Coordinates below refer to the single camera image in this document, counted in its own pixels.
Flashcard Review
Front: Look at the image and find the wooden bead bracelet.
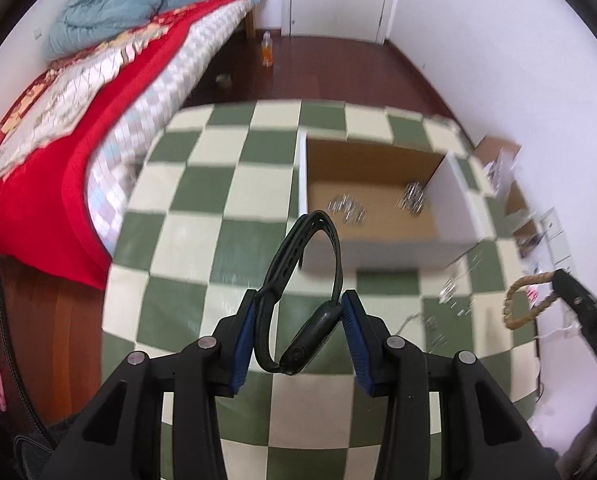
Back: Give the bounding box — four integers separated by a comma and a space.
502, 268, 562, 332

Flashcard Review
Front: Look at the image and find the black smart watch band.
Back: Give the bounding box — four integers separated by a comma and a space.
253, 210, 344, 376

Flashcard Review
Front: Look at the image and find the silver pendant necklace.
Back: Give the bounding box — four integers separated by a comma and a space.
392, 309, 449, 351

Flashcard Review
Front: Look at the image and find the silver link chain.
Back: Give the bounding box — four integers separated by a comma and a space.
397, 181, 429, 217

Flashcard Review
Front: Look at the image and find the white cardboard jewelry box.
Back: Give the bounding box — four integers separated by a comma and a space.
297, 130, 490, 271

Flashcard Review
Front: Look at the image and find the white power strip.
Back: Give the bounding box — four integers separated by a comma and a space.
539, 208, 576, 274

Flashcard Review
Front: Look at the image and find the green white checkered tablecloth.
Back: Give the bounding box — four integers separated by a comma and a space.
100, 98, 543, 480

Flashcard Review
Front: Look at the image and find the brown cardboard box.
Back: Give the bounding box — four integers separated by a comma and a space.
475, 136, 542, 255

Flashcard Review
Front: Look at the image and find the red patterned bedspread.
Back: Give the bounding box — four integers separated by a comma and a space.
0, 0, 234, 288

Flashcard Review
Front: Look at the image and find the white checkered mattress sheet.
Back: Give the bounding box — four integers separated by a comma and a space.
86, 0, 254, 254

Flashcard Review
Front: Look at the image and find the orange drink bottle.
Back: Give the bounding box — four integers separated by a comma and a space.
262, 30, 274, 67

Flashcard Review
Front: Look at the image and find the thin silver necklace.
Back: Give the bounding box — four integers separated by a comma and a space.
437, 251, 485, 316

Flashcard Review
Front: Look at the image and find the black cable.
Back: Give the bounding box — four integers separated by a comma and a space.
0, 228, 54, 449

